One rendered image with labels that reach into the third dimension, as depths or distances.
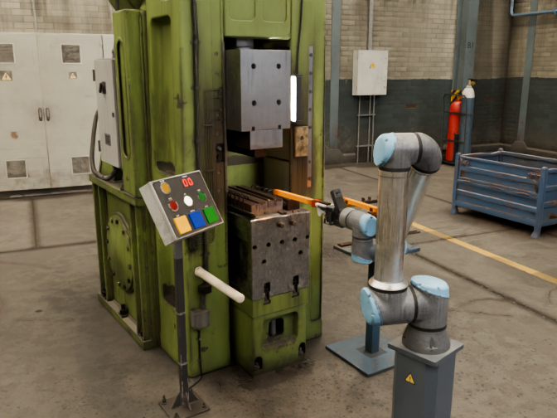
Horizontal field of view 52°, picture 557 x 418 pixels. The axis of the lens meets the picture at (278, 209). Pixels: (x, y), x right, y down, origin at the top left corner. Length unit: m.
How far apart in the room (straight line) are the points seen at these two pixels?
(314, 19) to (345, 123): 6.91
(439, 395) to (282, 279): 1.12
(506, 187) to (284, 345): 3.80
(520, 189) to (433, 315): 4.20
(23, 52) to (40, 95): 0.55
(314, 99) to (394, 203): 1.35
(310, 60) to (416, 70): 7.70
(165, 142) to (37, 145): 4.98
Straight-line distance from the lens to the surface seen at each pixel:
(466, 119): 10.04
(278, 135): 3.00
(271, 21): 3.14
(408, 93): 10.82
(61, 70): 8.06
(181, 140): 2.90
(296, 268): 3.17
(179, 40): 2.88
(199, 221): 2.60
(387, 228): 2.12
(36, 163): 8.14
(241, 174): 3.47
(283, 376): 3.30
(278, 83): 2.98
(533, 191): 6.30
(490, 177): 6.62
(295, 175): 3.27
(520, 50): 12.12
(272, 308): 3.16
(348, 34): 10.11
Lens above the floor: 1.68
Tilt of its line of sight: 14 degrees down
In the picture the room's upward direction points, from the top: straight up
